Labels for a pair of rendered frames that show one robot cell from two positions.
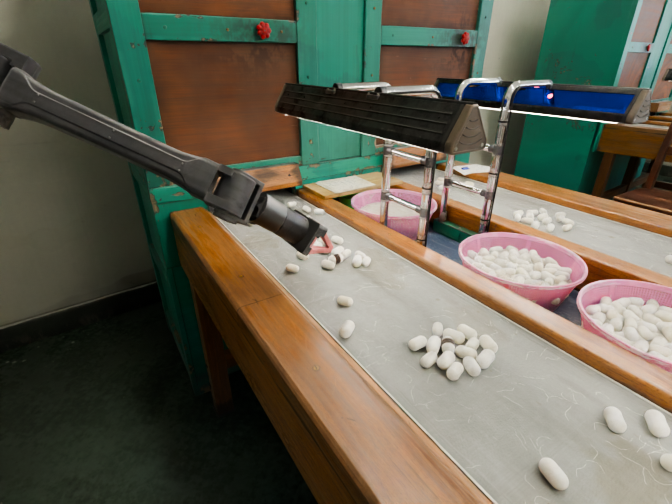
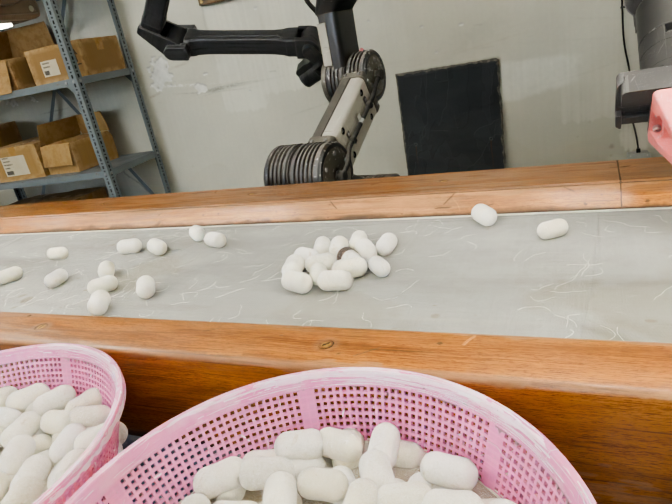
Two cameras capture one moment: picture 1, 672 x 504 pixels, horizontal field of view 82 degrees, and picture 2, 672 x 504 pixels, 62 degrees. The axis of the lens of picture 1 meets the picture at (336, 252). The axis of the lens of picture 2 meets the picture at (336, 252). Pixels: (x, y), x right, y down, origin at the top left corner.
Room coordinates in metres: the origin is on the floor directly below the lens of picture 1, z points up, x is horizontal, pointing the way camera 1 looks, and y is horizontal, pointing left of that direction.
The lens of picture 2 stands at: (0.95, -0.47, 0.97)
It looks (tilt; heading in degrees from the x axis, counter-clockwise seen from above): 21 degrees down; 149
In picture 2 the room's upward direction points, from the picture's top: 11 degrees counter-clockwise
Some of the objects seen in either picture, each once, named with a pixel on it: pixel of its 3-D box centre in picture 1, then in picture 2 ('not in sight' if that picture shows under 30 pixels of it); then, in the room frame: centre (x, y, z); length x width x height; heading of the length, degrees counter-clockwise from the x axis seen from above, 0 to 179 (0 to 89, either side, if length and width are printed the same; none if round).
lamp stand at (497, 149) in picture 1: (489, 163); not in sight; (1.10, -0.44, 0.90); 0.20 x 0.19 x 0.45; 32
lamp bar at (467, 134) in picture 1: (352, 108); not in sight; (0.85, -0.04, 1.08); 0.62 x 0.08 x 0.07; 32
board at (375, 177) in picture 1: (353, 184); not in sight; (1.33, -0.06, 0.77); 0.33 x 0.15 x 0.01; 122
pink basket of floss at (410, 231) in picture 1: (392, 215); not in sight; (1.14, -0.18, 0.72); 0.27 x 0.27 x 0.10
